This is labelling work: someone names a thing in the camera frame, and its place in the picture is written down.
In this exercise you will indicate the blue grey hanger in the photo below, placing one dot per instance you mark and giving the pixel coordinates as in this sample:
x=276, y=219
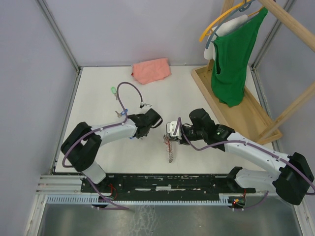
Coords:
x=237, y=14

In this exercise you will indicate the key with green tag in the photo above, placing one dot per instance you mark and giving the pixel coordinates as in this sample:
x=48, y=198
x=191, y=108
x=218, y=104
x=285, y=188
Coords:
x=115, y=92

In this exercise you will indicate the right aluminium frame post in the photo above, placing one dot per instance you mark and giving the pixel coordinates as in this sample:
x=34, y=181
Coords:
x=267, y=33

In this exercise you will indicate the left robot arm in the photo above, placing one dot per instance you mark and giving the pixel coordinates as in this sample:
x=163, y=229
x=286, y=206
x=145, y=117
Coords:
x=81, y=146

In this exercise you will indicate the white cable duct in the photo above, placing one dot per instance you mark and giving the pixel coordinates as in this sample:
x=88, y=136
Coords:
x=94, y=200

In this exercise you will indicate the white garment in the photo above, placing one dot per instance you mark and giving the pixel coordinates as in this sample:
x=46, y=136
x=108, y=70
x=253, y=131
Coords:
x=224, y=29

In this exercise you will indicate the green shirt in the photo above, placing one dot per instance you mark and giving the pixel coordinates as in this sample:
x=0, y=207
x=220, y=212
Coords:
x=233, y=52

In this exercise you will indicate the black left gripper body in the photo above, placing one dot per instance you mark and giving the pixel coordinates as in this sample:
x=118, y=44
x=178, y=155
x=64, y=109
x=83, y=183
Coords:
x=146, y=133

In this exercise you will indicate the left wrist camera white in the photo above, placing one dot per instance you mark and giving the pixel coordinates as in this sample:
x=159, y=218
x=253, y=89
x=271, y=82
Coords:
x=142, y=105

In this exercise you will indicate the folded pink cloth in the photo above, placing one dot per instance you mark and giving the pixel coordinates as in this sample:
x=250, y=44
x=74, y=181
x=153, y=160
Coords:
x=151, y=71

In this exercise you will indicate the yellow hanger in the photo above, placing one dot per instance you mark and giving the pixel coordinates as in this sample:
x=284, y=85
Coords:
x=213, y=27

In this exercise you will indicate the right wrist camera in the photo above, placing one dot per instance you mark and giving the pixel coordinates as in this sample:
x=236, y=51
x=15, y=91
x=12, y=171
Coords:
x=173, y=131

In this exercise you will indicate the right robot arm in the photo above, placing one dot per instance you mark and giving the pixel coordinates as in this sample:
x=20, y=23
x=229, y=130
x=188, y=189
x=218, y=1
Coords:
x=289, y=176

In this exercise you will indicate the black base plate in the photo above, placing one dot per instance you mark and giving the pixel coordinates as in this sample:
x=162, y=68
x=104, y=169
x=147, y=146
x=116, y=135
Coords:
x=169, y=187

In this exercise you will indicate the aluminium corner frame post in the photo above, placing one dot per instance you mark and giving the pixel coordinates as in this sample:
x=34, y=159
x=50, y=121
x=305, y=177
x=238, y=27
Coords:
x=43, y=5

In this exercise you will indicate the metal key organizer red handle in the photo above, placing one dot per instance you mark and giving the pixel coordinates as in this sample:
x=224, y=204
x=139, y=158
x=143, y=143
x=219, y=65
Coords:
x=169, y=148

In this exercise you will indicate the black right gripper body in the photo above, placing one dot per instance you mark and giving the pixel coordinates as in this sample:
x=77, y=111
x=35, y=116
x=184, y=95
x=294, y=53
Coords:
x=192, y=133

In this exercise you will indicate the wooden clothes rack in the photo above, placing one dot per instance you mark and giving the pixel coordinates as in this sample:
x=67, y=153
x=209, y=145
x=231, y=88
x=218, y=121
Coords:
x=250, y=118

